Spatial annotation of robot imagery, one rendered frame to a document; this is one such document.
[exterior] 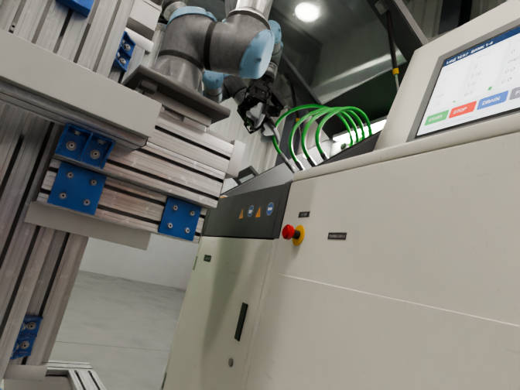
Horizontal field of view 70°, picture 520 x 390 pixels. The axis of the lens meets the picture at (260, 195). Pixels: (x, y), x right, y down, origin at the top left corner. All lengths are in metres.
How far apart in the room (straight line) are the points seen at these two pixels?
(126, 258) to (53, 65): 7.26
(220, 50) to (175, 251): 7.40
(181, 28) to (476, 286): 0.80
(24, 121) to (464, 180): 0.89
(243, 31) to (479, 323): 0.74
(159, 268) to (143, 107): 7.46
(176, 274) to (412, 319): 7.76
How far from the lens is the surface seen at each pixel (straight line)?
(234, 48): 0.93
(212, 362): 1.25
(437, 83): 1.22
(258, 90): 1.43
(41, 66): 0.71
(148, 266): 8.04
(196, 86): 0.92
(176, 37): 0.97
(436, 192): 0.65
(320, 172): 0.92
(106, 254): 7.78
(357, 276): 0.72
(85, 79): 0.71
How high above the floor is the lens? 0.69
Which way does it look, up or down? 12 degrees up
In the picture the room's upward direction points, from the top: 13 degrees clockwise
